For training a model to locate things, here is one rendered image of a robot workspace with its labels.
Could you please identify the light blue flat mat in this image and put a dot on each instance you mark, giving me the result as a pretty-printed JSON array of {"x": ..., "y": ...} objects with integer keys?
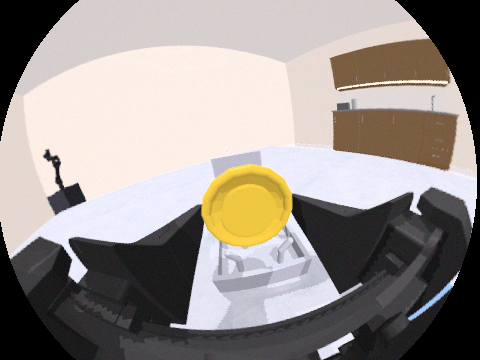
[{"x": 430, "y": 302}]

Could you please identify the yellow plate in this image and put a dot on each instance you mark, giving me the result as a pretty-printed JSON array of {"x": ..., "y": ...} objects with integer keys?
[{"x": 246, "y": 205}]

